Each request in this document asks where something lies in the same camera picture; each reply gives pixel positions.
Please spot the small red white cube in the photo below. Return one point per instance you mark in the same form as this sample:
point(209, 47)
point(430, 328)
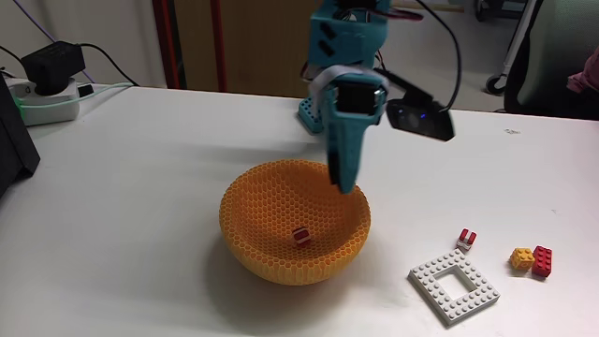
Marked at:
point(466, 239)
point(301, 237)

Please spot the yellow toy brick cube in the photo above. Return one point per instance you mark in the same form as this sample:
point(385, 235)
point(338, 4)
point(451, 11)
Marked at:
point(521, 258)

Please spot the orange honeycomb bowl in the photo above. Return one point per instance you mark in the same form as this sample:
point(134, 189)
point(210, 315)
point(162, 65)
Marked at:
point(262, 220)

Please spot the wooden cabinet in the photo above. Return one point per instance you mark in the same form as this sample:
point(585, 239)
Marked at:
point(271, 47)

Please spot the white wheeled stand leg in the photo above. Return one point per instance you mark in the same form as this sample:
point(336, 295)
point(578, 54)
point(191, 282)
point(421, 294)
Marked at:
point(515, 42)

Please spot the dark office chair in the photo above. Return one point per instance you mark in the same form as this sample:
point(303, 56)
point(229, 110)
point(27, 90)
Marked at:
point(547, 56)

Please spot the red toy brick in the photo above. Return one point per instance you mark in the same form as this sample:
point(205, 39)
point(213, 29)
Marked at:
point(542, 261)

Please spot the person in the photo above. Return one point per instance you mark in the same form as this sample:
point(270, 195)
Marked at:
point(582, 79)

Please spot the small black plug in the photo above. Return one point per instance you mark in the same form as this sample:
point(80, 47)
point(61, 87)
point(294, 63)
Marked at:
point(85, 90)

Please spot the white power strip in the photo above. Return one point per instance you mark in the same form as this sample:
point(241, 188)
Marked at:
point(47, 110)

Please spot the black power adapter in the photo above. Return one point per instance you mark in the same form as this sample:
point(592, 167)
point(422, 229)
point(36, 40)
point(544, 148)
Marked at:
point(54, 65)

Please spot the black box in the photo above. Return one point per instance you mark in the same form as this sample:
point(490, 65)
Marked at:
point(14, 140)

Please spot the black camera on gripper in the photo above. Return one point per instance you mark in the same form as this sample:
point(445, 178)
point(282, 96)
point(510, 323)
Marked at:
point(419, 119)

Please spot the white toy brick frame plate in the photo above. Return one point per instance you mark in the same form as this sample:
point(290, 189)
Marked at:
point(426, 276)

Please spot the red vertical frame bar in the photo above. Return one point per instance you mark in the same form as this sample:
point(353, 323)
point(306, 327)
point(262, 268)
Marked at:
point(218, 47)
point(164, 42)

